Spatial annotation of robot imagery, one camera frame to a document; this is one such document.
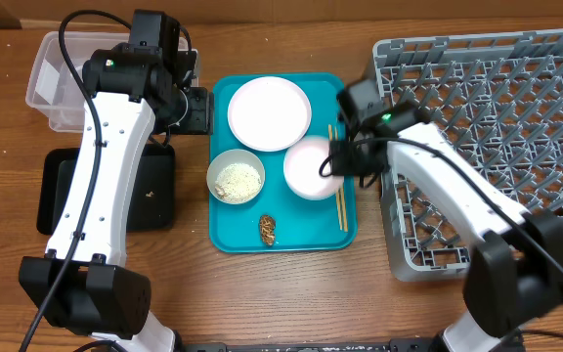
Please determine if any clear plastic bin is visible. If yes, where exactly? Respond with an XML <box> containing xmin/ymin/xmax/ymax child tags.
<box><xmin>25</xmin><ymin>31</ymin><xmax>155</xmax><ymax>139</ymax></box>

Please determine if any small pink bowl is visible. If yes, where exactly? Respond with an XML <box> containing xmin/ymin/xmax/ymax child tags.
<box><xmin>283</xmin><ymin>136</ymin><xmax>344</xmax><ymax>200</ymax></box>

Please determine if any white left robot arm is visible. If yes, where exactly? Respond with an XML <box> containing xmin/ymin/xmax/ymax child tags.
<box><xmin>19</xmin><ymin>10</ymin><xmax>213</xmax><ymax>351</ymax></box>

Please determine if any grey bowl with rice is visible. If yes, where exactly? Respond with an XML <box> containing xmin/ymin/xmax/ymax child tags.
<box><xmin>206</xmin><ymin>149</ymin><xmax>266</xmax><ymax>204</ymax></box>

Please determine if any brown food scrap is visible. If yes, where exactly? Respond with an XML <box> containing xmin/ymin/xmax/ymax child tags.
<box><xmin>259</xmin><ymin>214</ymin><xmax>276</xmax><ymax>246</ymax></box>

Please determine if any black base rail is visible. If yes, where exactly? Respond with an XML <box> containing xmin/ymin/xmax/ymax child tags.
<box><xmin>183</xmin><ymin>337</ymin><xmax>448</xmax><ymax>352</ymax></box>

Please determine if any pink round plate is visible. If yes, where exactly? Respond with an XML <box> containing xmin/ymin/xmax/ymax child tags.
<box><xmin>228</xmin><ymin>76</ymin><xmax>312</xmax><ymax>152</ymax></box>

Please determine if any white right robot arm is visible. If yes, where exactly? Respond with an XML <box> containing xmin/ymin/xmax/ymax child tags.
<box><xmin>320</xmin><ymin>79</ymin><xmax>563</xmax><ymax>351</ymax></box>

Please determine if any black plastic tray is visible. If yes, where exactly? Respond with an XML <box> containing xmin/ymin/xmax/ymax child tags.
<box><xmin>36</xmin><ymin>144</ymin><xmax>175</xmax><ymax>235</ymax></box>

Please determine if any grey dishwasher rack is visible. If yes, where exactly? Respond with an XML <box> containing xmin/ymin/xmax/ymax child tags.
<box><xmin>362</xmin><ymin>26</ymin><xmax>563</xmax><ymax>283</ymax></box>

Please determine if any teal serving tray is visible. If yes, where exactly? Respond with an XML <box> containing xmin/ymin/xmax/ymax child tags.
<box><xmin>209</xmin><ymin>72</ymin><xmax>358</xmax><ymax>253</ymax></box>

